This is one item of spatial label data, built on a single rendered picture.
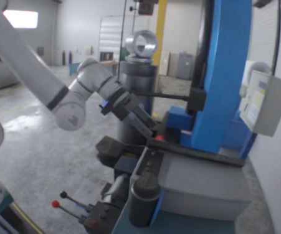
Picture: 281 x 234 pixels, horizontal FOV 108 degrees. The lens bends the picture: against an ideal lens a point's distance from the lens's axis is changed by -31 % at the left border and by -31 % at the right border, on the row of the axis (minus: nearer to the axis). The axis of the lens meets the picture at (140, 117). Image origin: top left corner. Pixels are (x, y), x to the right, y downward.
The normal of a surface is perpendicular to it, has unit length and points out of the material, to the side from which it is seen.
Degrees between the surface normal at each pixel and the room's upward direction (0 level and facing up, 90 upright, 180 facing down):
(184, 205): 90
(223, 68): 90
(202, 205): 90
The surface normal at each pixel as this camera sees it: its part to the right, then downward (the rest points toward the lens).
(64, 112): 0.36, 0.43
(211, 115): -0.29, 0.37
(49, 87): 0.62, 0.11
